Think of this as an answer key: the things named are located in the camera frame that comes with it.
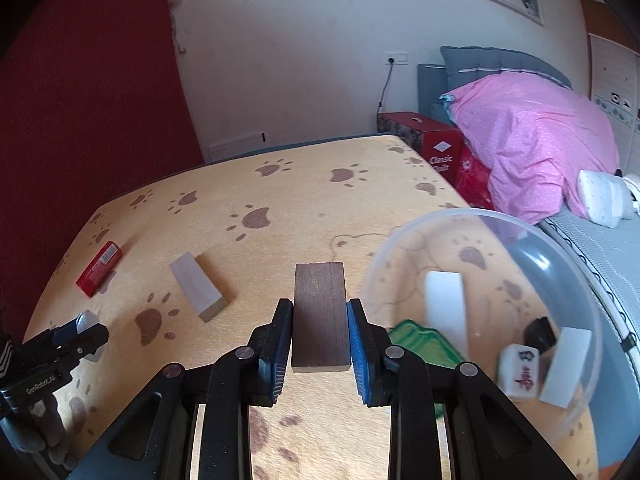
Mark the dark wooden block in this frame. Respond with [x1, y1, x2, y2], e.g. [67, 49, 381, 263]
[291, 262, 351, 374]

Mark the yellow paw print blanket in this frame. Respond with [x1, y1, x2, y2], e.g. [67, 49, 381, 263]
[22, 134, 601, 480]

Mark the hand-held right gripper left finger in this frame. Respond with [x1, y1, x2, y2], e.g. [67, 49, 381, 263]
[67, 297, 296, 480]

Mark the light wooden block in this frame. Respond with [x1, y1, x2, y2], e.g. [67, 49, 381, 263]
[169, 251, 231, 323]

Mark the white zebra striped wedge block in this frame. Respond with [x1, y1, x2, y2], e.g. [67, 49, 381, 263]
[539, 326, 593, 407]

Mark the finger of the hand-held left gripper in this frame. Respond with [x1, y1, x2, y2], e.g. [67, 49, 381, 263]
[60, 326, 110, 366]
[50, 320, 81, 345]

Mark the white rectangular block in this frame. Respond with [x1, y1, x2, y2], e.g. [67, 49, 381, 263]
[424, 270, 469, 361]

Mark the red cardboard box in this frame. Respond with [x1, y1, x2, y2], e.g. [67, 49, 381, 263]
[377, 111, 463, 188]

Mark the pink dotted quilt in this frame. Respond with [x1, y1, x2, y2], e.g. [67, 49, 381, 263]
[440, 71, 621, 226]

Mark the grey padded headboard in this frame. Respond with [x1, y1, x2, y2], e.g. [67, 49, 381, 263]
[416, 46, 573, 121]

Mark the black ribbed plastic cap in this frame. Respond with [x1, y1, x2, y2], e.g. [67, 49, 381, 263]
[523, 316, 558, 353]

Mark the person's left hand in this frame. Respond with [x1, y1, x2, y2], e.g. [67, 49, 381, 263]
[7, 391, 69, 467]

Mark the green plastic case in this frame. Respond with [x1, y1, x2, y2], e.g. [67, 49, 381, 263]
[387, 322, 468, 418]

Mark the red curtain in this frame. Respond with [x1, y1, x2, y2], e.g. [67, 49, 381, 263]
[0, 0, 206, 346]

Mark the white mahjong tile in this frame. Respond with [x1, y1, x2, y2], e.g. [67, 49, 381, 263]
[497, 344, 543, 402]

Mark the white USB charger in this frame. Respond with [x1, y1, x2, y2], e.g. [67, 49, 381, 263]
[75, 310, 103, 363]

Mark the red plastic bag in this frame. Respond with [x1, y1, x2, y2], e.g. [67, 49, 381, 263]
[455, 142, 496, 211]

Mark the black power cable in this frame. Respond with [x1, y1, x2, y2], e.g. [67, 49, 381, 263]
[375, 62, 393, 116]

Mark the red box with barcode label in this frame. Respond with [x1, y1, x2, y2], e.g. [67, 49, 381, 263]
[76, 241, 123, 297]

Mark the white dotted pillow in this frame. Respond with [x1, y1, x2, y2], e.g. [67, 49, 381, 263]
[577, 170, 640, 228]

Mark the person's left forearm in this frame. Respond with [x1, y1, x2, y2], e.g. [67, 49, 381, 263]
[0, 337, 17, 383]

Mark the clear plastic bowl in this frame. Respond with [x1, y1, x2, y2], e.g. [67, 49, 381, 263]
[360, 207, 608, 441]

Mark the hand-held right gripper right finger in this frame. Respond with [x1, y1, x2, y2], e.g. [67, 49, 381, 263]
[346, 297, 576, 480]

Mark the light wooden wardrobe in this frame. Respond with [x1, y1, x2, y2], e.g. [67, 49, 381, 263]
[580, 0, 640, 171]

